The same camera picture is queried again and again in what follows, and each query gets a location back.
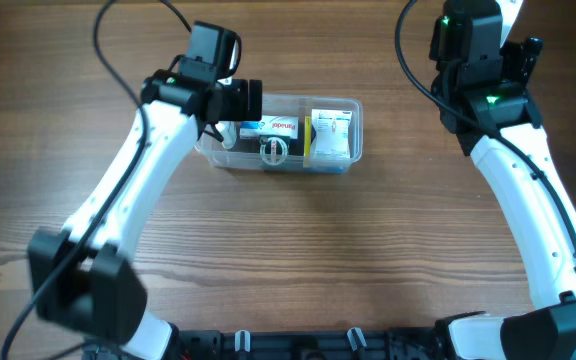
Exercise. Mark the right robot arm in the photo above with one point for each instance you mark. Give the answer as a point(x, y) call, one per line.
point(481, 87)

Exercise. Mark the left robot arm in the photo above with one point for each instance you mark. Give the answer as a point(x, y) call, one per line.
point(82, 275)

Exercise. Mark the clear plastic container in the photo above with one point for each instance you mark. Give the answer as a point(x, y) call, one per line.
point(245, 153)

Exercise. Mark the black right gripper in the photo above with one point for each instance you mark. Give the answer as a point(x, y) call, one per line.
point(518, 59)

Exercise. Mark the white medicine box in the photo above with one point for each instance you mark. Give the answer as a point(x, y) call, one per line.
point(331, 132)

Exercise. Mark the blue VapoDrops box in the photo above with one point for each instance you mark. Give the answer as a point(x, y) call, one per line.
point(309, 136)

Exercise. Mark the green Zam-Buk box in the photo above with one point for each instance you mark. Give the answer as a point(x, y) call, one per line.
point(273, 150)

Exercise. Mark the white Panadol box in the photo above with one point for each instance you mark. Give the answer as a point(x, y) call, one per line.
point(269, 126)

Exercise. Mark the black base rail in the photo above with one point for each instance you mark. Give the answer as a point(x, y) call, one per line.
point(354, 343)

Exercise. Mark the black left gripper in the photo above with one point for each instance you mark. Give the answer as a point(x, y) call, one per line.
point(243, 96)

